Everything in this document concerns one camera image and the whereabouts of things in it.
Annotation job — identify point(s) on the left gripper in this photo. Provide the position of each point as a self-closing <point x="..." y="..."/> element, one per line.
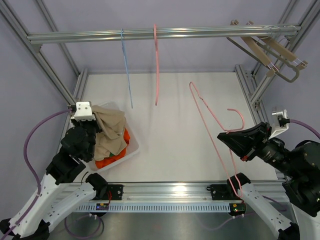
<point x="93" y="122"/>

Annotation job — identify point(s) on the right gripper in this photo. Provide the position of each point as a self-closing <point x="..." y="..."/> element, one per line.
<point x="248" y="141"/>

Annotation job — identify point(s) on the beige t shirt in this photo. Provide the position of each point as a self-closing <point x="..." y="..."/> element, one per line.
<point x="111" y="139"/>

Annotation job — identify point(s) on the orange t shirt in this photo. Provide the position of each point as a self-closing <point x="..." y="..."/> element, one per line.
<point x="109" y="160"/>

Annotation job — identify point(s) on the light blue wire hanger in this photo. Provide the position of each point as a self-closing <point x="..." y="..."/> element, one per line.
<point x="123" y="47"/>

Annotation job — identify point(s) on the pink hanger with green shirt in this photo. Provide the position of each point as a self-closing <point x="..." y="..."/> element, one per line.
<point x="156" y="64"/>

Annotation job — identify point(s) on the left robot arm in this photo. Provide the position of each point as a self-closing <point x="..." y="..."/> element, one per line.
<point x="41" y="215"/>

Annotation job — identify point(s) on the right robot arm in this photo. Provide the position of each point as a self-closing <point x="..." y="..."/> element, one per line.
<point x="301" y="165"/>

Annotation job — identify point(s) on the wooden hanger right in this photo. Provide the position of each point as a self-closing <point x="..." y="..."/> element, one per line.
<point x="267" y="43"/>

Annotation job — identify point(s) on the wooden hanger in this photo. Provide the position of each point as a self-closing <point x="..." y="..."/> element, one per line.
<point x="258" y="49"/>
<point x="267" y="43"/>

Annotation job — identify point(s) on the grey plastic hanger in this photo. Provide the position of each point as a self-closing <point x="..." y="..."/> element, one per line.
<point x="285" y="72"/>

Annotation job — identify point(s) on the wooden hanger left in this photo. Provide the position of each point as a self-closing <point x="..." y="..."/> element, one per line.
<point x="258" y="49"/>

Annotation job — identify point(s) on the white plastic basket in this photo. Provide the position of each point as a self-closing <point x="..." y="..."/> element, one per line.
<point x="131" y="150"/>

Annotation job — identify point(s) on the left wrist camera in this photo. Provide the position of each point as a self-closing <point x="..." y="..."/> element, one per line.
<point x="82" y="111"/>

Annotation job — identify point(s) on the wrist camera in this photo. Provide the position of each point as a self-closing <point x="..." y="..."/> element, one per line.
<point x="280" y="121"/>
<point x="82" y="111"/>

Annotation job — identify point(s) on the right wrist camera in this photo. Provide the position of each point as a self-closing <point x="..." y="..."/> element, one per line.
<point x="280" y="121"/>

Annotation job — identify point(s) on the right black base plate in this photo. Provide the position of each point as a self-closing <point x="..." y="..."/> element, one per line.
<point x="224" y="192"/>

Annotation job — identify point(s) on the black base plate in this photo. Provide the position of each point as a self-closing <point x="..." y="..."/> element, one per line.
<point x="113" y="192"/>
<point x="224" y="192"/>

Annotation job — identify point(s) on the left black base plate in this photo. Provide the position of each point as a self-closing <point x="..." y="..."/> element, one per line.
<point x="113" y="192"/>

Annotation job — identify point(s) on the white slotted cable duct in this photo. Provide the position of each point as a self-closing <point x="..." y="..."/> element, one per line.
<point x="210" y="207"/>

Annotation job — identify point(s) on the front aluminium rail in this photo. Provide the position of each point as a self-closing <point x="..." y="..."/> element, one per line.
<point x="190" y="191"/>

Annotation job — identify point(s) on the aluminium hanging rail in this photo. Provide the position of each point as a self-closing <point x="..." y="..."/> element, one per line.
<point x="58" y="37"/>

